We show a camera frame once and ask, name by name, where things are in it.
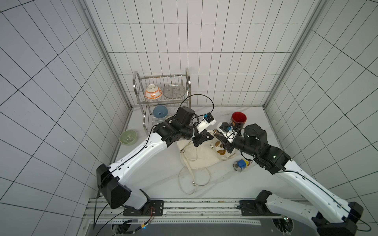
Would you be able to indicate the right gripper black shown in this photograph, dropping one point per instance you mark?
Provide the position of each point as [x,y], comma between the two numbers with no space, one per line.
[226,143]

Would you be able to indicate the blue bowl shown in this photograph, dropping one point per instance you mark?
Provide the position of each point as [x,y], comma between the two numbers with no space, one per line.
[160,112]

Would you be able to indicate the yellow blue plush keychain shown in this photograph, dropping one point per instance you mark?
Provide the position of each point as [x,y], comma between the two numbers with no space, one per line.
[240,165]

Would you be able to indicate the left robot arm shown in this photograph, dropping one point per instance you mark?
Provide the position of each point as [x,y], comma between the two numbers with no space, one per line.
[112,180]

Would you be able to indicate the brown white plush keychain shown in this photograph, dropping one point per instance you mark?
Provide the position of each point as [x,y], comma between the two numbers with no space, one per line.
[218,147]

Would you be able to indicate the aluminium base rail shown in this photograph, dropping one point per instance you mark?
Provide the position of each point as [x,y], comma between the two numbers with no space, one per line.
[196,211]

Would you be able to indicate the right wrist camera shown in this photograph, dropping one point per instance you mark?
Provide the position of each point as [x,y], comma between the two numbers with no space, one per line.
[227,131]

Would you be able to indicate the metal two-tier dish rack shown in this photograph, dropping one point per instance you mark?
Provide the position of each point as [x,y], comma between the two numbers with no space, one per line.
[147,106]

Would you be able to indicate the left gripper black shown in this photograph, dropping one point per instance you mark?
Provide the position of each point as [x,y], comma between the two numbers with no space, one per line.
[204,136]

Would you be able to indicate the clear glass plate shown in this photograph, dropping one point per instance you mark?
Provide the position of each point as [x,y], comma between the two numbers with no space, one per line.
[174,91]

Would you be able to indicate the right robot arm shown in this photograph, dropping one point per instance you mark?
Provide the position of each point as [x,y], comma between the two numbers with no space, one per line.
[329,214]

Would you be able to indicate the pale green bowl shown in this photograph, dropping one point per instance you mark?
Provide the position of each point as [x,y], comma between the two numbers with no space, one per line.
[128,137]

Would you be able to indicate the orange white patterned bowl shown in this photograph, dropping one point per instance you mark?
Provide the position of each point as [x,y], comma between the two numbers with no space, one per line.
[152,92]

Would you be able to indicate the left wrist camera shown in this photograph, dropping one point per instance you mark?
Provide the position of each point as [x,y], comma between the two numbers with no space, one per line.
[207,121]

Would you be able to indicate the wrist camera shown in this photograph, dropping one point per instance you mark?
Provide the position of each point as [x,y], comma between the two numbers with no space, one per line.
[207,121]
[227,131]

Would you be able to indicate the cream canvas shoulder bag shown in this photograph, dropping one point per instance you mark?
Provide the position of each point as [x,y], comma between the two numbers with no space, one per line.
[199,158]

